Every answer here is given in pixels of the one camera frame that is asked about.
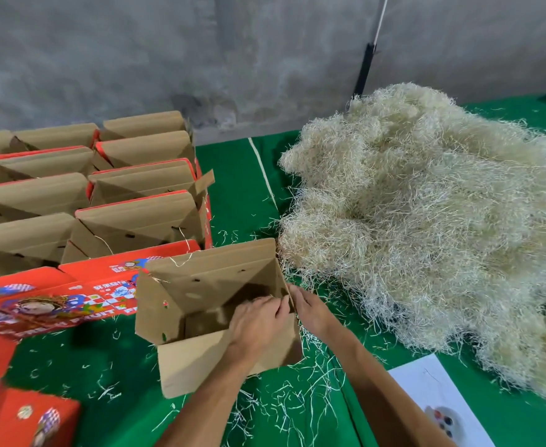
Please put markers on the white pole with black grip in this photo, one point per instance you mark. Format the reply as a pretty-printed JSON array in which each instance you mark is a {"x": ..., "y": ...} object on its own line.
[{"x": 363, "y": 74}]

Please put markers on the person's left hand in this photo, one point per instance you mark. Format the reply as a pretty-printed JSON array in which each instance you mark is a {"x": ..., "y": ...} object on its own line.
[{"x": 259, "y": 330}]

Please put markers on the group of red fruit boxes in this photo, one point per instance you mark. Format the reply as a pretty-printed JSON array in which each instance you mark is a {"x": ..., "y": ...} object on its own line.
[{"x": 59, "y": 200}]

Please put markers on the person's right hand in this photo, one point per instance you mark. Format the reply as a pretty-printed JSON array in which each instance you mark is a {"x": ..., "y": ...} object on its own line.
[{"x": 315, "y": 312}]

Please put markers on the person's right forearm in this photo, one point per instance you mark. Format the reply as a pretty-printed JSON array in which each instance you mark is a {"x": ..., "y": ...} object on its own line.
[{"x": 389, "y": 391}]

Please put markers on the red printed cardboard box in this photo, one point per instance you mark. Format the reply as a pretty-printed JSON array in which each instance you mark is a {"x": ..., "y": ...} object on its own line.
[
  {"x": 189, "y": 363},
  {"x": 22, "y": 419}
]

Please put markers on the pile of shredded paper filler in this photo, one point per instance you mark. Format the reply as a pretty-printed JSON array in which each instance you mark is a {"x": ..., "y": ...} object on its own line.
[{"x": 431, "y": 218}]

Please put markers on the person's left forearm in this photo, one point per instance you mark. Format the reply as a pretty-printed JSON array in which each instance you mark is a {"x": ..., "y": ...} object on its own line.
[{"x": 208, "y": 400}]

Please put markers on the white printed paper sheet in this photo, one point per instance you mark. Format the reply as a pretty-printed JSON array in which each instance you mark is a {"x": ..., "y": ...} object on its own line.
[{"x": 436, "y": 395}]

